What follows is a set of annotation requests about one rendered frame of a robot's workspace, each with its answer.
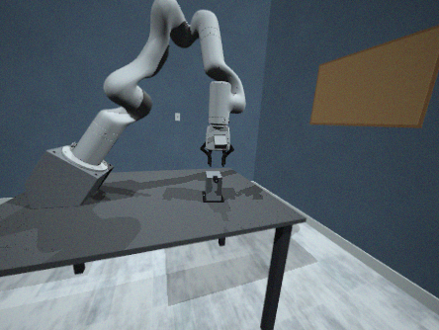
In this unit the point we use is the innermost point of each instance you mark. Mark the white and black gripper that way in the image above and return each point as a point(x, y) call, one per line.
point(209, 144)

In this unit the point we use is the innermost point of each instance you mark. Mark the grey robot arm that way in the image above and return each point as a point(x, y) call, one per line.
point(120, 86)

